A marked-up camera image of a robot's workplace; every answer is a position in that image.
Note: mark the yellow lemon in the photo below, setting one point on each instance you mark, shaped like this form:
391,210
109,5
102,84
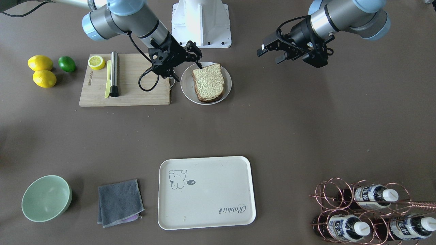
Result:
40,62
44,78

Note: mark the copper wire bottle rack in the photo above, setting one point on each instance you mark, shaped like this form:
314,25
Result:
326,191

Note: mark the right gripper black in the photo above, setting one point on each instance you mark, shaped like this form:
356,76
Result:
176,51

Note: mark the tea bottle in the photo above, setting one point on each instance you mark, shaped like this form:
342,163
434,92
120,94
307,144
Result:
405,228
370,197
340,227

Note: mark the steel cylinder muddler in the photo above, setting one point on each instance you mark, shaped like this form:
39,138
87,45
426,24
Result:
114,91

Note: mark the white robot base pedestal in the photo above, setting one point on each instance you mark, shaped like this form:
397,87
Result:
204,22

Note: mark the grey folded cloth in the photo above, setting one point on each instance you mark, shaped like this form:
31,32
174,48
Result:
119,203

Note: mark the green ceramic bowl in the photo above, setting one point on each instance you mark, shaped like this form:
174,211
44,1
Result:
46,198

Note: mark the half lemon slice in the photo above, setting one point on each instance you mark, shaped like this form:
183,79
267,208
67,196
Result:
96,62

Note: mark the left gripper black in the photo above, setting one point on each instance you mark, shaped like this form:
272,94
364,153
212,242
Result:
300,33

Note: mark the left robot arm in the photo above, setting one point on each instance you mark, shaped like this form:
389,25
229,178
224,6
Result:
365,18

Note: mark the yellow lemon lower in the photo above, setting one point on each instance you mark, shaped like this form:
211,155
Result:
44,78

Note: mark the bread slice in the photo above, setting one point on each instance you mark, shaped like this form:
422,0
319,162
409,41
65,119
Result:
208,81
210,100

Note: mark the yellow plastic knife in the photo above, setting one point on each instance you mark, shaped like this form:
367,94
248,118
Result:
108,79

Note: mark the cream rabbit tray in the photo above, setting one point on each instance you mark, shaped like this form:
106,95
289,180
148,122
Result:
205,192

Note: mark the wooden cutting board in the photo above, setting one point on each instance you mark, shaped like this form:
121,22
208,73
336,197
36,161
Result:
131,66

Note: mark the tea bottle upper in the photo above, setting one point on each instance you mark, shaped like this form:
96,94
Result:
370,197

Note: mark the green lime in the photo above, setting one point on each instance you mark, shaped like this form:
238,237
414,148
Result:
67,64

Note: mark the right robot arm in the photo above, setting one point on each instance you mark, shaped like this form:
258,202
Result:
109,18

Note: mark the yellow lemon upper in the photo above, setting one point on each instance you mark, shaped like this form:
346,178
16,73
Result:
40,62

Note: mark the white round plate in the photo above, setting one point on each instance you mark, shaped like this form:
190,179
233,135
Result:
187,85

